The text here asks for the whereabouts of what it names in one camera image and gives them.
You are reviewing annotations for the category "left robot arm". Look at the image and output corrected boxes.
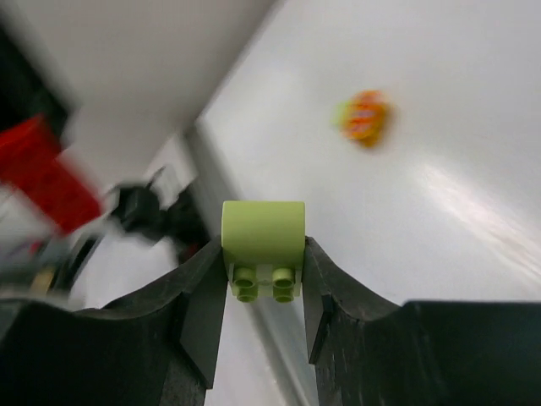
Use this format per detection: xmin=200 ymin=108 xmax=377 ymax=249
xmin=1 ymin=177 xmax=210 ymax=310

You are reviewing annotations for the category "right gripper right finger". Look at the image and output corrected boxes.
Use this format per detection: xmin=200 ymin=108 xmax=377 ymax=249
xmin=302 ymin=238 xmax=540 ymax=405

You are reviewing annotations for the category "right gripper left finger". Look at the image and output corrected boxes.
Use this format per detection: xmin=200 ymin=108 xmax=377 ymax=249
xmin=1 ymin=239 xmax=227 ymax=405

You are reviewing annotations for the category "light green rounded lego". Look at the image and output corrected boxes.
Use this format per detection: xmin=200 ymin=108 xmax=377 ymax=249
xmin=221 ymin=200 xmax=305 ymax=303

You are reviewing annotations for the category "red tall lego brick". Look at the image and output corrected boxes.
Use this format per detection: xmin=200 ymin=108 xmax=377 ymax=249
xmin=1 ymin=115 xmax=103 ymax=234

